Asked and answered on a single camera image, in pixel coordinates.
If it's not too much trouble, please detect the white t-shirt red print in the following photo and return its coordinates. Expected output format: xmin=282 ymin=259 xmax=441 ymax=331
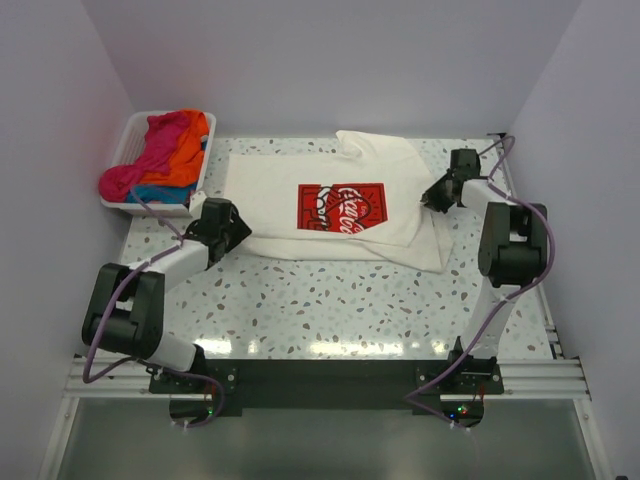
xmin=224 ymin=130 xmax=453 ymax=273

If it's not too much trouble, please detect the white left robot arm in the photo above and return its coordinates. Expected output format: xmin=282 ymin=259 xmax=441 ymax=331
xmin=81 ymin=197 xmax=252 ymax=392

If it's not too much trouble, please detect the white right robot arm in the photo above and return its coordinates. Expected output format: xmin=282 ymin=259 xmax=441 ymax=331
xmin=421 ymin=149 xmax=550 ymax=393

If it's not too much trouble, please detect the orange t-shirt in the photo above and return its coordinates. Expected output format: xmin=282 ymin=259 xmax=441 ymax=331
xmin=139 ymin=109 xmax=210 ymax=188

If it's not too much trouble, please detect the blue t-shirt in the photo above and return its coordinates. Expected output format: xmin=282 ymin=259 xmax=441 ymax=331
xmin=125 ymin=183 xmax=197 ymax=205

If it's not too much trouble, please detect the pink t-shirt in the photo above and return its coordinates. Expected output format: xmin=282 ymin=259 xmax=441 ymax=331
xmin=98 ymin=111 xmax=189 ymax=203

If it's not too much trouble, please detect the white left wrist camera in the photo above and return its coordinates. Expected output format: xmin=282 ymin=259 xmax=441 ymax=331
xmin=188 ymin=190 xmax=207 ymax=219

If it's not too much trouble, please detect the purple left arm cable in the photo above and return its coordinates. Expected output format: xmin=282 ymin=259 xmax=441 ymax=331
xmin=81 ymin=185 xmax=229 ymax=429

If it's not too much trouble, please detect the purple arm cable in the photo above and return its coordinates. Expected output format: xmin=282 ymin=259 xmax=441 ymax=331
xmin=81 ymin=185 xmax=229 ymax=429
xmin=403 ymin=134 xmax=557 ymax=426

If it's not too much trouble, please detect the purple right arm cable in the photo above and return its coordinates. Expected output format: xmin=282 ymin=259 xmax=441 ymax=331
xmin=403 ymin=134 xmax=557 ymax=426

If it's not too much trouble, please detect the aluminium rail frame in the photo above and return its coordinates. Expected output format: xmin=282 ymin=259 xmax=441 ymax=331
xmin=63 ymin=324 xmax=593 ymax=401

